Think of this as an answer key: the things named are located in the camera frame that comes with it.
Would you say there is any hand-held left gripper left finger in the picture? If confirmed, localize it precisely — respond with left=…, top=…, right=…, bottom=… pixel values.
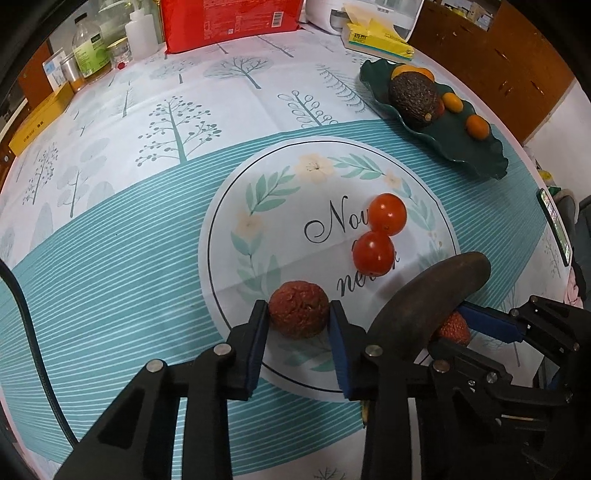
left=53, top=300, right=271, bottom=480

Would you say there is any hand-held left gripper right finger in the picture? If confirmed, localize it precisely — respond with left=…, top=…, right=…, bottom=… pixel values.
left=329, top=300, right=504, bottom=480

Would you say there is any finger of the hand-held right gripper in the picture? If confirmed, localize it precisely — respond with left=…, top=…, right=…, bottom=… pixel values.
left=429, top=339, right=514, bottom=404
left=459, top=295, right=583, bottom=357

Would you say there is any red lychee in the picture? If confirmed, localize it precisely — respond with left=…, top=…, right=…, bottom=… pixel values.
left=434, top=311, right=472, bottom=347
left=269, top=281, right=330, bottom=339

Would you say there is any overripe brown banana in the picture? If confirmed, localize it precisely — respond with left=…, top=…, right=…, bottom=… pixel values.
left=361, top=251, right=491, bottom=423

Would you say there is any dark green scalloped plate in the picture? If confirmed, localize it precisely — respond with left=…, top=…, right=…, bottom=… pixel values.
left=359, top=59, right=509, bottom=181

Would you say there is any small mandarin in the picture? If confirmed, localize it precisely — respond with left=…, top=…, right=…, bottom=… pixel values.
left=465, top=114, right=491, bottom=140

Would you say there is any dark avocado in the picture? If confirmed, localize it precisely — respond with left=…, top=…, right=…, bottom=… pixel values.
left=389, top=74, right=440, bottom=131

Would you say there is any smartphone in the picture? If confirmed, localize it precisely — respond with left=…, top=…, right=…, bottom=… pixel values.
left=537, top=187, right=574, bottom=268

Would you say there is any wooden cabinet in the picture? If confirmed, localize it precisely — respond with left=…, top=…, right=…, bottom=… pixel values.
left=411, top=0, right=578, bottom=145

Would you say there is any yellow tissue pack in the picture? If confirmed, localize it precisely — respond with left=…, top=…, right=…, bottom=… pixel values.
left=341, top=2, right=416, bottom=62

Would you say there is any yellow flat box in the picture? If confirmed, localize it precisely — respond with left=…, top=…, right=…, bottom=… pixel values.
left=8, top=85, right=75, bottom=158

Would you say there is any small glass jar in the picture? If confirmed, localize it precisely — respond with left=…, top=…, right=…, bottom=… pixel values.
left=107, top=39, right=133, bottom=70

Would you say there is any red paper cup package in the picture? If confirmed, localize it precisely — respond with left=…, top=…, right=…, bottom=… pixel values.
left=158, top=0, right=305, bottom=54

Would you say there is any metal can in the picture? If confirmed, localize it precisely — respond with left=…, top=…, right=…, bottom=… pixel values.
left=59, top=54, right=86, bottom=93

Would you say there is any white organizer with clear lid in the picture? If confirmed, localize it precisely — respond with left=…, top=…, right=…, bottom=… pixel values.
left=307, top=0, right=426, bottom=41

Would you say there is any white squeeze bottle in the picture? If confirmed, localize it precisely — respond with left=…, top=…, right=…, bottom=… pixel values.
left=126, top=0, right=160, bottom=60

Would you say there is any glass bottle with green label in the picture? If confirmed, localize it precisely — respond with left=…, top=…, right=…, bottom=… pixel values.
left=71, top=13, right=114, bottom=84

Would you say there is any white and blue card box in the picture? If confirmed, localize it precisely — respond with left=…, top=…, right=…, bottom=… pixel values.
left=44, top=48, right=68, bottom=91

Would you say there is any black cable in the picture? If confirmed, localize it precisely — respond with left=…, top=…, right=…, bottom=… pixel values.
left=0, top=261, right=80, bottom=449

